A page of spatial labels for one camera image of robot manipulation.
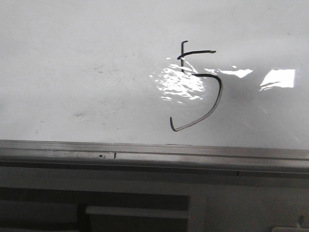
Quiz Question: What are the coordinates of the white whiteboard with aluminium frame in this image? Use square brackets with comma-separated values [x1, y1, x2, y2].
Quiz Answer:
[0, 0, 309, 173]

